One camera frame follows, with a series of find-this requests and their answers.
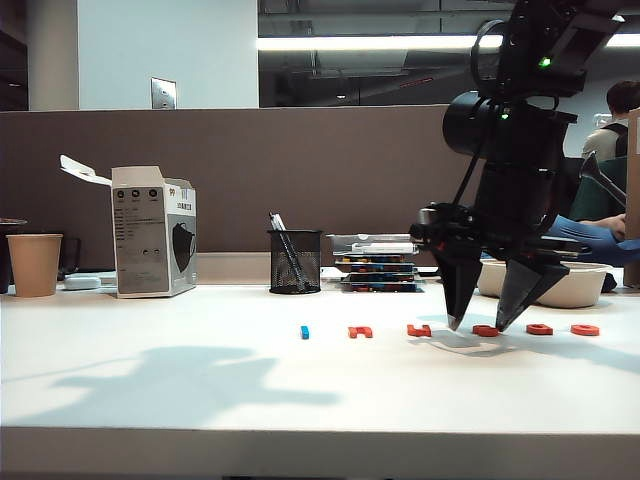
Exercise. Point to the black pen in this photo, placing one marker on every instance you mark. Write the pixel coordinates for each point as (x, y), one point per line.
(276, 222)

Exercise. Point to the beige pulp tray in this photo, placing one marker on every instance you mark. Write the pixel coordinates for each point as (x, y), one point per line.
(575, 287)

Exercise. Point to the person in green shirt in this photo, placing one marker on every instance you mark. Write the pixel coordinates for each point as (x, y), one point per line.
(595, 200)

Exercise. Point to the white earbuds case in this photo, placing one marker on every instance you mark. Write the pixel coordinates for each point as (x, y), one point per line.
(82, 282)

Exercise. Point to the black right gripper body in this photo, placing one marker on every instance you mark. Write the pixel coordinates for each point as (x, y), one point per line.
(500, 230)

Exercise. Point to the blue letter magnet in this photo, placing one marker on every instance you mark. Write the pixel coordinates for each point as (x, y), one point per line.
(305, 332)

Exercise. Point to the white face mask box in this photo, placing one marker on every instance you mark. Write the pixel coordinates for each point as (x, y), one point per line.
(145, 240)

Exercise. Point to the brown desk partition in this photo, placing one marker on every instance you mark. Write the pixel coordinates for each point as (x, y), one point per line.
(300, 165)

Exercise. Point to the metal wall switch plate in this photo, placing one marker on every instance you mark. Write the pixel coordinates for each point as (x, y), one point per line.
(163, 93)

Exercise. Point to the orange hooked letter magnet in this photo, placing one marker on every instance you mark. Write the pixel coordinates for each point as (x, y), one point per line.
(419, 331)

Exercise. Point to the orange rounded letter magnet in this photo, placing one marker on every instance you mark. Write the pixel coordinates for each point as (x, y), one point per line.
(484, 330)

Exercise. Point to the grey metal bracket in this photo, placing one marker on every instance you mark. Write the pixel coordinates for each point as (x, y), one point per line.
(592, 170)

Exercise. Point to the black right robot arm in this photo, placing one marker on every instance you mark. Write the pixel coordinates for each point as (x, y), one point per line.
(520, 140)

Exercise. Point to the brown paper cup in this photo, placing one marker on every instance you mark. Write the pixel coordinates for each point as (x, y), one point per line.
(35, 265)

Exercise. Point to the ceiling light strip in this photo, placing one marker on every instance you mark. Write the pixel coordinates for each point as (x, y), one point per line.
(350, 42)

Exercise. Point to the orange angular letter magnet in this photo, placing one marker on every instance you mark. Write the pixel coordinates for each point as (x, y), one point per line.
(360, 332)

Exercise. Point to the person in beige shirt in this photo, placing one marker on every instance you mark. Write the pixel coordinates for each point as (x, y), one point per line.
(622, 97)

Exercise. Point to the brown cardboard box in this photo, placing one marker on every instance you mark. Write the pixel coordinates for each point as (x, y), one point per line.
(632, 200)

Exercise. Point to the black mesh pen holder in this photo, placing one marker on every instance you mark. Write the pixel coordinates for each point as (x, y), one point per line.
(295, 270)

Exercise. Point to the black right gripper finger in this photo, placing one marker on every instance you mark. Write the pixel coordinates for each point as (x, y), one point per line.
(459, 285)
(522, 290)

